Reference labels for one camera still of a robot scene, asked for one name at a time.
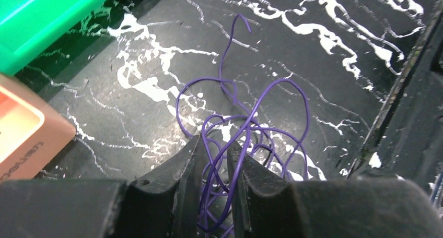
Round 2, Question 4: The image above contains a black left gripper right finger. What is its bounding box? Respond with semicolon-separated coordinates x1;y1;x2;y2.
227;144;442;237

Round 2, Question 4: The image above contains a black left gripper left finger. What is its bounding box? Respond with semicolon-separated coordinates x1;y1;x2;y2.
1;135;204;237

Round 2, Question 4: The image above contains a purple wire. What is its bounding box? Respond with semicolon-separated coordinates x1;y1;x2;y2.
176;14;310;238

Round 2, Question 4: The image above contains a beige plastic file organizer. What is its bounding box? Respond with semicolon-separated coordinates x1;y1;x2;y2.
1;75;76;182

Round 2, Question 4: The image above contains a green storage bin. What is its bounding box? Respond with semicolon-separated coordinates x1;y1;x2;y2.
1;0;106;76

